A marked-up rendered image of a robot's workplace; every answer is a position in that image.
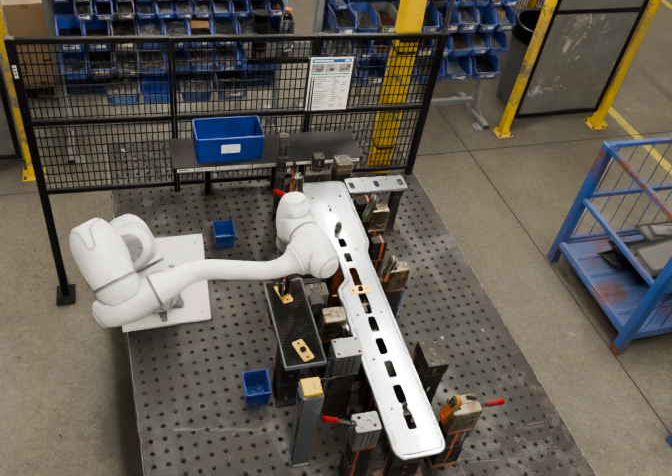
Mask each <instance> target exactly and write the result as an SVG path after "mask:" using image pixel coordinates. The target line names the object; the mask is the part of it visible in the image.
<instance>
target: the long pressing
mask: <svg viewBox="0 0 672 476"><path fill-rule="evenodd" d="M303 189H304V192H305V193H304V195H305V196H306V197H307V199H308V202H309V205H310V211H311V212H312V215H313V218H314V220H315V222H316V224H317V225H318V226H319V227H320V228H321V229H322V230H323V231H324V232H325V233H326V234H327V236H328V237H329V238H330V240H331V241H332V243H333V245H334V246H335V248H336V251H337V254H338V260H339V266H340V269H341V271H342V274H343V277H344V281H343V282H342V284H341V285H340V286H339V287H338V290H337V295H338V298H339V301H340V304H341V306H343V307H344V309H345V312H346V315H347V318H348V321H347V324H348V326H349V329H350V333H351V336H352V337H357V338H358V340H359V342H360V345H361V348H362V351H363V355H362V359H361V365H362V368H363V371H364V374H365V377H366V379H367V382H368V385H369V388H370V391H371V394H372V397H373V400H374V403H375V405H376V408H377V411H378V414H379V417H380V420H381V423H382V426H383V429H384V432H385V434H386V437H387V440H388V443H389V446H390V449H391V452H392V454H393V455H394V456H395V457H396V458H397V459H399V460H402V461H407V460H412V459H417V458H422V457H427V456H432V455H437V454H440V453H442V452H443V451H444V449H445V446H446V443H445V440H444V437H443V435H442V432H441V430H440V427H439V425H438V423H437V420H436V418H435V415H434V413H433V410H432V408H431V406H430V403H429V401H428V398H427V396H426V393H425V391H424V388H423V386H422V384H421V381H420V379H419V376H418V374H417V371H416V369H415V366H414V364H413V362H412V359H411V357H410V354H409V352H408V349H407V347H406V345H405V342H404V340H403V337H402V335H401V332H400V330H399V327H398V325H397V323H396V320H395V318H394V315H393V313H392V310H391V308H390V305H389V303H388V301H387V298H386V296H385V293H384V291H383V288H382V286H381V284H380V281H379V279H378V276H377V274H376V271H375V269H374V266H373V264H372V262H371V259H370V257H369V254H368V247H369V240H368V237H367V235H366V232H365V230H364V228H363V225H362V223H361V221H360V218H359V216H358V213H357V211H356V209H355V206H354V204H353V201H352V199H351V197H350V194H349V192H348V190H347V187H346V185H345V184H344V183H343V182H341V181H325V182H311V183H303ZM339 196H341V197H339ZM311 198H313V199H311ZM327 205H330V207H331V208H332V209H331V210H332V211H329V210H330V207H328V206H327ZM337 221H340V222H341V223H342V230H341V232H340V233H336V232H335V231H334V228H335V224H336V222H337ZM350 235H352V236H350ZM339 239H344V240H345V242H346V245H347V247H340V245H339V242H338V240H339ZM355 249H357V250H355ZM347 253H349V254H350V255H351V258H352V260H353V262H352V263H347V262H346V261H345V258H344V255H343V254H347ZM351 268H355V269H356V271H357V274H358V276H359V279H360V281H361V284H362V285H369V286H370V288H371V292H369V293H364V294H365V295H366V297H367V300H368V302H369V305H370V307H371V310H372V314H366V313H365V312H364V309H363V306H362V303H361V301H360V298H359V294H351V292H350V289H349V287H351V286H355V285H354V282H353V279H352V277H351V274H350V271H349V269H351ZM380 311H381V312H382V313H380ZM357 315H359V316H357ZM368 317H374V318H375V320H376V323H377V326H378V328H379V331H378V332H373V331H372V330H371V328H370V325H369V322H368V320H367V318H368ZM379 338H381V339H383V341H384V344H385V346H386V349H387V352H388V353H387V354H380V352H379V349H378V346H377V344H376V341H375V340H376V339H379ZM373 358H374V359H375V360H373ZM385 361H391V362H392V365H393V367H394V370H395V373H396V375H397V377H395V378H390V377H389V376H388V373H387V370H386V368H385V365H384V362H385ZM395 385H400V386H401V388H402V391H403V393H404V396H405V399H406V402H408V404H409V405H408V409H406V410H403V409H402V406H401V405H402V404H403V403H399V402H398V400H397V397H396V394H395V392H394V389H393V386H395ZM416 404H418V405H416ZM391 408H392V409H393V410H391ZM403 411H410V412H411V414H412V417H413V419H414V422H415V425H416V429H414V430H409V429H408V427H407V424H406V421H405V419H404V416H403Z"/></svg>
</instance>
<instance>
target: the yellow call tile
mask: <svg viewBox="0 0 672 476"><path fill-rule="evenodd" d="M300 383H301V387H302V391H303V394H304V397H310V396H316V395H322V394H323V391H322V387H321V384H320V380H319V377H314V378H308V379H302V380H300Z"/></svg>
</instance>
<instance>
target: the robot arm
mask: <svg viewBox="0 0 672 476"><path fill-rule="evenodd" d="M276 228H277V239H276V245H277V247H278V250H277V255H278V256H277V258H276V259H275V260H273V261H268V262H252V261H234V260H213V259H211V260H198V261H193V262H189V263H186V264H182V265H180V266H177V267H175V265H173V264H170V265H167V263H166V261H165V260H163V259H164V258H163V256H162V253H161V251H160V249H159V246H158V244H157V242H156V240H155V238H154V237H153V235H152V233H151V231H150V230H149V228H148V227H147V225H146V224H145V222H143V221H142V220H141V219H140V218H138V217H137V216H135V215H131V214H125V215H122V216H120V217H118V218H116V219H114V220H112V221H111V222H110V223H107V222H106V221H104V220H103V219H99V218H93V219H91V220H89V221H87V222H85V223H83V224H81V225H79V226H77V227H75V228H73V229H72V230H71V233H70V235H69V242H70V249H71V253H72V255H73V257H74V259H75V262H76V264H77V266H78V268H79V270H80V272H81V273H82V275H83V277H84V279H85V280H86V282H87V283H88V284H89V286H90V287H91V288H92V290H93V291H94V294H95V296H96V298H97V301H95V302H94V303H93V305H92V310H93V311H92V314H93V316H94V318H95V319H96V320H97V322H98V323H99V324H100V325H101V326H102V327H103V328H108V327H118V326H122V325H126V324H130V323H133V322H135V321H137V320H140V319H142V318H144V317H146V316H148V315H150V314H152V313H159V315H160V318H161V320H162V322H167V321H168V319H167V310H169V309H171V308H181V307H183V306H184V301H183V300H182V298H181V295H180V292H181V291H183V290H184V289H186V288H187V287H188V286H190V285H192V284H194V283H196V282H199V281H203V280H212V279H225V280H270V279H272V280H273V282H274V283H275V284H277V288H278V292H279V294H280V296H281V297H283V295H284V286H285V290H286V292H287V294H288V295H289V294H290V291H291V285H293V282H295V278H298V277H299V275H300V274H301V275H305V274H312V275H313V276H314V277H317V278H322V279H324V278H328V277H330V276H332V275H333V274H334V273H335V272H336V270H337V268H338V264H339V260H338V254H337V251H336V248H335V246H334V245H333V243H332V241H331V240H330V238H329V237H328V236H327V234H326V233H325V232H324V231H323V230H322V229H321V228H320V227H319V226H318V225H317V224H316V222H315V220H314V218H313V215H312V212H311V211H310V205H309V202H308V199H307V197H306V196H305V195H304V194H302V193H300V192H290V193H287V194H285V195H283V197H282V198H281V200H280V202H279V205H278V208H277V214H276ZM161 260H162V261H161ZM288 275H289V276H288ZM284 276H286V282H285V283H284V281H283V279H284ZM105 285H106V286H105ZM103 286H104V287H103ZM101 287H102V288H101ZM99 288H100V289H99ZM97 289H98V290H97ZM95 290H96V291H95Z"/></svg>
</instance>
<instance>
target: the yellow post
mask: <svg viewBox="0 0 672 476"><path fill-rule="evenodd" d="M426 1H427V0H400V5H399V10H398V15H397V20H396V25H395V29H394V33H421V29H422V24H423V18H424V12H425V6H426ZM399 42H400V40H396V42H395V46H399ZM404 42H405V40H401V42H400V46H404ZM409 42H410V40H406V42H405V46H409ZM414 42H415V40H411V42H410V46H414ZM418 42H419V39H418V40H416V42H415V46H418ZM407 51H408V47H404V52H403V56H406V55H407ZM412 51H413V47H409V51H408V56H411V55H412ZM416 51H417V47H414V51H413V55H412V56H415V55H416ZM410 59H411V57H407V60H406V57H402V61H401V65H400V60H401V57H397V61H396V66H399V65H400V66H404V64H405V60H406V65H405V66H409V64H410ZM414 59H415V57H412V60H411V64H410V66H413V63H414ZM395 60H396V57H392V61H391V57H389V59H388V64H387V66H389V65H390V61H391V66H394V65H395ZM408 68H409V67H405V69H404V67H400V70H399V74H398V69H399V67H395V70H394V67H390V71H389V76H392V75H393V70H394V75H397V74H398V75H402V73H403V69H404V74H403V75H407V72H408ZM412 68H413V67H410V68H409V73H408V75H411V72H412ZM394 75H393V76H394ZM406 77H407V76H403V78H402V76H399V77H398V79H397V83H396V78H397V77H393V80H392V84H391V79H392V77H388V80H387V77H385V78H384V83H383V85H386V80H387V85H390V84H391V85H395V83H396V85H400V82H401V78H402V82H401V85H403V84H405V81H406ZM409 80H410V76H408V77H407V81H406V84H409ZM399 87H400V86H396V88H395V86H391V89H390V86H386V90H385V86H383V88H382V93H381V94H384V90H385V94H388V93H389V89H390V94H393V92H394V88H395V92H394V94H398V91H399ZM407 89H408V85H406V86H405V90H404V86H401V87H400V91H399V94H403V90H404V93H407ZM392 97H393V95H389V98H388V95H384V100H383V103H387V98H388V103H391V101H392ZM401 98H402V95H399V96H398V100H397V95H394V97H393V102H392V103H396V100H397V103H400V102H401ZM379 114H380V113H377V117H376V121H378V119H379ZM388 115H389V113H385V117H384V113H381V114H380V119H379V121H382V120H383V117H384V120H388ZM401 115H402V112H399V116H398V112H395V113H394V118H393V113H390V115H389V120H392V118H393V120H397V116H398V120H400V119H401ZM391 122H392V121H388V124H387V121H384V122H383V126H382V122H379V124H378V128H377V123H378V122H375V127H374V129H376V128H377V129H381V126H382V129H386V124H387V129H388V128H390V127H391ZM399 123H400V121H397V125H396V121H393V122H392V127H391V128H395V125H396V128H398V127H399ZM380 131H381V130H377V133H376V130H374V132H373V137H375V133H376V137H379V136H380ZM389 131H390V129H389V130H386V133H385V130H382V131H381V136H380V137H384V133H385V137H388V136H389ZM397 132H398V129H395V133H394V129H391V131H390V136H393V133H394V136H397ZM390 136H389V137H390ZM373 137H372V138H373ZM392 138H393V137H391V138H389V140H388V138H384V143H383V138H380V140H379V138H375V143H374V139H372V142H371V146H373V143H374V145H378V140H379V145H382V143H383V145H387V140H388V145H390V144H391V142H392ZM395 140H396V137H394V138H393V142H392V144H395ZM390 146H391V145H390ZM390 146H387V149H386V146H383V147H382V146H378V150H377V146H374V148H373V147H370V152H369V154H370V153H371V152H372V148H373V152H372V153H376V150H377V153H380V152H381V147H382V152H381V153H385V149H386V152H389V151H390ZM393 149H394V145H392V146H391V151H390V152H393ZM388 155H389V153H386V154H385V158H384V154H381V156H380V154H376V159H375V154H372V157H371V155H369V157H368V161H370V157H371V161H374V159H375V161H379V156H380V160H383V158H384V160H387V159H388ZM391 157H392V153H390V155H389V159H388V160H391Z"/></svg>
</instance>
